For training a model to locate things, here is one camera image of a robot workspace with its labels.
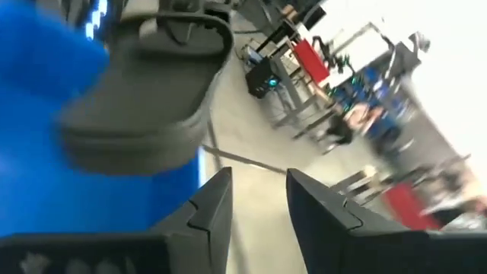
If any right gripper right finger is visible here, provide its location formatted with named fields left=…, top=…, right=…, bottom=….
left=285, top=168, right=431, bottom=274

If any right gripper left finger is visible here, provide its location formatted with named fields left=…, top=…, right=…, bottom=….
left=150, top=166, right=234, bottom=274

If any black slide sandal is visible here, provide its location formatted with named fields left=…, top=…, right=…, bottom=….
left=56, top=0, right=235, bottom=176

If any blue plastic bin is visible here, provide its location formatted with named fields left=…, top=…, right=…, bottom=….
left=0, top=0, right=208, bottom=237

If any red board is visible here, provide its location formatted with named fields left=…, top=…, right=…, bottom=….
left=381, top=181, right=444, bottom=231
left=291, top=37, right=331, bottom=84

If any person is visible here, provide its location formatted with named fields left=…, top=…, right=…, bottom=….
left=325, top=100, right=404, bottom=155

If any black computer case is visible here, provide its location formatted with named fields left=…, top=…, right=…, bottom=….
left=245, top=56, right=283, bottom=100

